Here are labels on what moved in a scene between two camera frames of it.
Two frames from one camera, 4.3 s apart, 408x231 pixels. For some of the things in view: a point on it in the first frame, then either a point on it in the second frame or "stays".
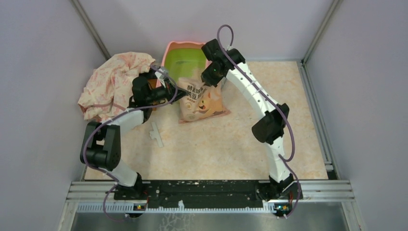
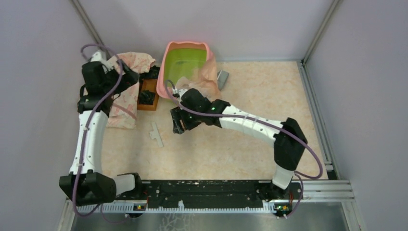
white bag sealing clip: [156, 134] stays
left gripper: [172, 92] to [129, 78]
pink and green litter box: [185, 60] stays
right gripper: [207, 79] to [177, 114]
